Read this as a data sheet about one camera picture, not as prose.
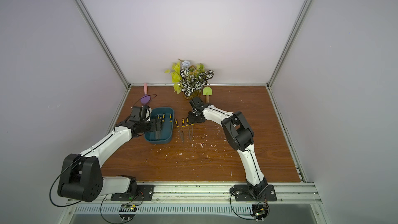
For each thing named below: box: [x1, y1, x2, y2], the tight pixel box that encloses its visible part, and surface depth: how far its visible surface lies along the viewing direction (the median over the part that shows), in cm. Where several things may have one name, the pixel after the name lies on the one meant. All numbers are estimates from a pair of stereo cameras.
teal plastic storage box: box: [144, 107, 175, 145], surface depth 97 cm
